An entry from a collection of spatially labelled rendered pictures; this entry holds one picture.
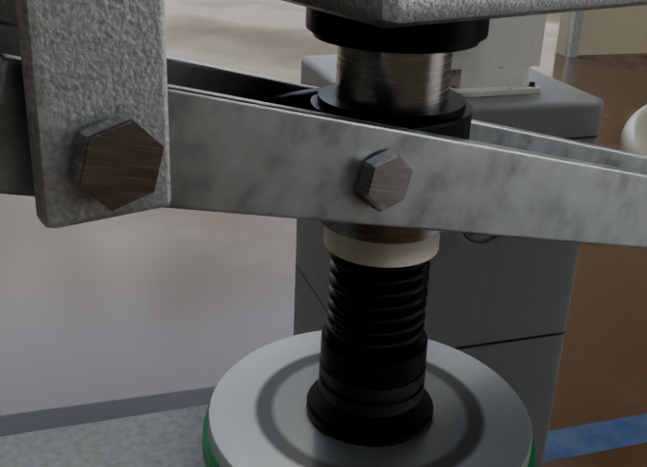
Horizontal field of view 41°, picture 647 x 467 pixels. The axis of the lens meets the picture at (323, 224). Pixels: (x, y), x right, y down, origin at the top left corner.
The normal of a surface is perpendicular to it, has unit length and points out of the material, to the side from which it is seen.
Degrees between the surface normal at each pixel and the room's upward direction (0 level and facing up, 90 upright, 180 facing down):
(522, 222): 90
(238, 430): 0
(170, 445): 0
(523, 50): 90
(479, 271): 90
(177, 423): 0
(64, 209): 90
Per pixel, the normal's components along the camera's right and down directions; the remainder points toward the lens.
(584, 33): 0.30, 0.38
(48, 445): 0.04, -0.92
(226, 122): 0.57, 0.34
